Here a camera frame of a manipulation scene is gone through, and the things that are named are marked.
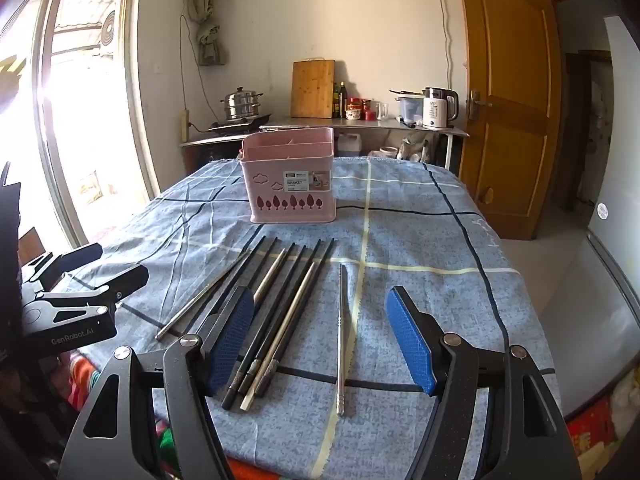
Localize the black chopstick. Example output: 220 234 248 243
252 238 322 396
231 237 277 297
235 244 307 396
202 235 267 321
221 243 296 411
265 238 336 378

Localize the water filter pitcher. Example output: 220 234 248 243
395 92 426 126

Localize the wooden door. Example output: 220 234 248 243
455 0 563 241

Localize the wooden cutting board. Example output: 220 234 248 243
290 59 336 119

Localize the blue checked tablecloth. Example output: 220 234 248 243
65 155 556 480

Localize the large glass window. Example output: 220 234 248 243
0 0 161 261

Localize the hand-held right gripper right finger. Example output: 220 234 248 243
385 286 583 480

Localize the stainless steel counter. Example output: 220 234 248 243
179 116 471 171

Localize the colourful printed blanket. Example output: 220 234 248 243
60 350 640 480

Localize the black gas stove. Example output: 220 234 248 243
207 112 273 133

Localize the grey refrigerator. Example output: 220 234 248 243
540 15 640 418

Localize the white plastic jug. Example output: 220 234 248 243
337 132 362 158

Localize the pink plastic utensil basket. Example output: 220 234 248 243
241 127 337 224

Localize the thin wall cable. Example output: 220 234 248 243
179 14 207 128

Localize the metal door handle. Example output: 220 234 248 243
467 91 493 121

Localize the long wall cable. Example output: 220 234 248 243
432 0 469 70

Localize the white electric kettle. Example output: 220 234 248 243
422 87 460 130

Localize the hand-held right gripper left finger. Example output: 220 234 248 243
59 286 256 480

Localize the stainless steel steamer pot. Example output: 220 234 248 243
221 86 264 122

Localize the white plastic bag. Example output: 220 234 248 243
397 137 432 163

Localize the grey hanging cloth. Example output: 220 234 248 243
187 0 223 67

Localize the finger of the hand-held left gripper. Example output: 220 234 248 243
52 244 104 277
75 265 150 306

